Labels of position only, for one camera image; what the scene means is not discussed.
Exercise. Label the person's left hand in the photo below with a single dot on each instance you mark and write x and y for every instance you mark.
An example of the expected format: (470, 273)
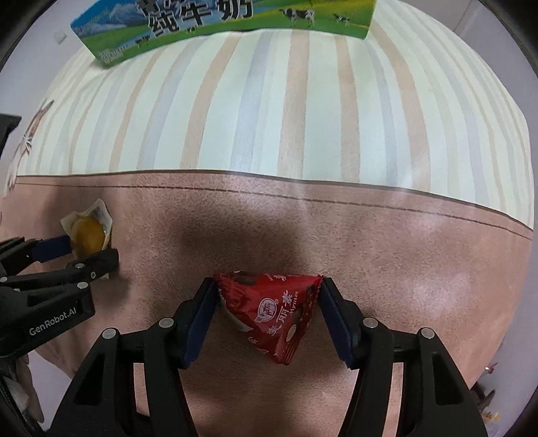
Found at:
(29, 386)

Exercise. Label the printed cardboard box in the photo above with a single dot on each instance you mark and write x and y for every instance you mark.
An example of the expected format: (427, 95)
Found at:
(210, 25)

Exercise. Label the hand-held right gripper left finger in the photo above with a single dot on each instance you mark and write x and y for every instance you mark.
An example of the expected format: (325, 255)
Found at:
(201, 323)

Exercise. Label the striped cat print blanket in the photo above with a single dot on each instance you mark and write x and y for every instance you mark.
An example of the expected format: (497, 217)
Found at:
(294, 126)

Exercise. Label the red chocolate snack packet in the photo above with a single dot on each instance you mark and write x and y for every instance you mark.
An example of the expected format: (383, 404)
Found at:
(277, 311)

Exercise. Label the white wall switch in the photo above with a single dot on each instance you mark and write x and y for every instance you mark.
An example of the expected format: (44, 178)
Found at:
(61, 38)

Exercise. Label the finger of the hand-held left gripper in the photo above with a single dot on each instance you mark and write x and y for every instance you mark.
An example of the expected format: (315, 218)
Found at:
(96, 262)
(50, 248)

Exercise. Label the egg yolk pastry packet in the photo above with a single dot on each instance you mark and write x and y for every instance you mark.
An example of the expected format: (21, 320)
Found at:
(86, 233)

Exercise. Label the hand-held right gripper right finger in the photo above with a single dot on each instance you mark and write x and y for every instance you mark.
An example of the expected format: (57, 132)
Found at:
(340, 323)

